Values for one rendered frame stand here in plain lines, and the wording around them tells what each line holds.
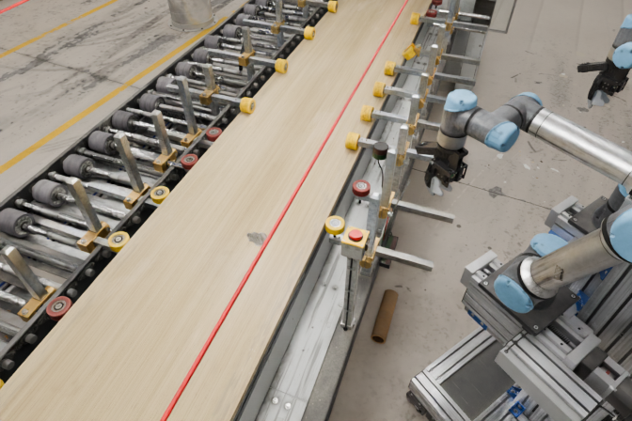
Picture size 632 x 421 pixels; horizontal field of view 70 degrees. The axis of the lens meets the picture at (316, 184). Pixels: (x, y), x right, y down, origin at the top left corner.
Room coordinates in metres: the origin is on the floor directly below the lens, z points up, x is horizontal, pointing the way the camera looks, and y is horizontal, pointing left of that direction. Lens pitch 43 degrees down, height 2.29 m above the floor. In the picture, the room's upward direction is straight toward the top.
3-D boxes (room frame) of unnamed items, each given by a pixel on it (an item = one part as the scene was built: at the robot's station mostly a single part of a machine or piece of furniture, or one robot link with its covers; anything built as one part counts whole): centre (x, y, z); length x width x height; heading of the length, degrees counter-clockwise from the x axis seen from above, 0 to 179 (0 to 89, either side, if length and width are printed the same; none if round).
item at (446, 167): (0.98, -0.37, 1.46); 0.09 x 0.08 x 0.12; 35
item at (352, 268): (0.90, -0.12, 0.93); 0.05 x 0.04 x 0.45; 160
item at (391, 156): (1.38, -0.30, 0.94); 0.03 x 0.03 x 0.48; 70
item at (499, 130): (0.92, -0.45, 1.61); 0.11 x 0.11 x 0.08; 42
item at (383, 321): (1.33, -0.38, 0.04); 0.30 x 0.08 x 0.08; 160
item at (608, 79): (1.46, -1.07, 1.46); 0.09 x 0.08 x 0.12; 34
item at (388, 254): (1.17, -0.26, 0.80); 0.43 x 0.03 x 0.04; 70
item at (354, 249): (0.90, -0.12, 1.18); 0.07 x 0.07 x 0.08; 70
